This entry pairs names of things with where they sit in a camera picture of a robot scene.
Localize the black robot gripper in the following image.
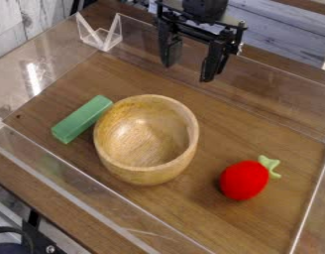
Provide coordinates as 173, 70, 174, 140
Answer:
154, 0, 246, 82

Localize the green rectangular block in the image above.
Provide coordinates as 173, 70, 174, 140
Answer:
52, 95, 113, 144

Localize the brown wooden bowl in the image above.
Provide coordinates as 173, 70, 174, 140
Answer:
93, 94, 200, 186

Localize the red felt strawberry toy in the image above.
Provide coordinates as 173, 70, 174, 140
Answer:
218, 155, 281, 200

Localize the clear acrylic tray wall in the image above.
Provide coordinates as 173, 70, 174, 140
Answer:
0, 15, 325, 254

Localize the black metal table bracket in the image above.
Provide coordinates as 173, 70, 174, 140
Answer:
22, 210, 68, 254

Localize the black cable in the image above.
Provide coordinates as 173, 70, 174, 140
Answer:
0, 226, 36, 254

